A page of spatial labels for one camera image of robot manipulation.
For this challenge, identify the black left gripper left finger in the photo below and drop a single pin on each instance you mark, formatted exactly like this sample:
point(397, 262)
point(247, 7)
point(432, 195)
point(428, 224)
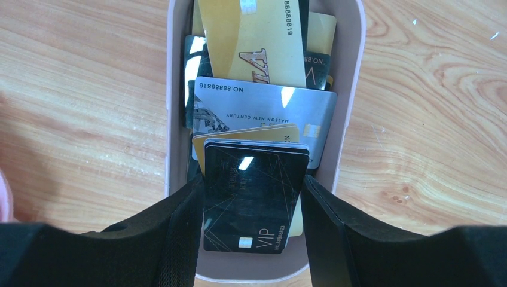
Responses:
point(155, 247)

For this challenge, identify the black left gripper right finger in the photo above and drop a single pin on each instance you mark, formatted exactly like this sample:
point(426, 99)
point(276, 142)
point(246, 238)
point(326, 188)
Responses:
point(348, 247)

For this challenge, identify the black VIP card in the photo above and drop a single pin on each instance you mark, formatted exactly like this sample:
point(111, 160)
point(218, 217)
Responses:
point(251, 192)

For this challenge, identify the gold card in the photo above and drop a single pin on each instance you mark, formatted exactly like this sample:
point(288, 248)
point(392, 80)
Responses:
point(256, 41)
point(276, 133)

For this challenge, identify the silver card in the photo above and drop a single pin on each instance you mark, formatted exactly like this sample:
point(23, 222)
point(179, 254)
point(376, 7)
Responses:
point(222, 105)

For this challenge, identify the dark patterned card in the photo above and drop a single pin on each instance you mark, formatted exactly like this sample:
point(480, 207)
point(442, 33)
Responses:
point(196, 63)

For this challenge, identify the pink cloth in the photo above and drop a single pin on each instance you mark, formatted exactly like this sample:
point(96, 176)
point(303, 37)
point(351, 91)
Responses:
point(7, 207)

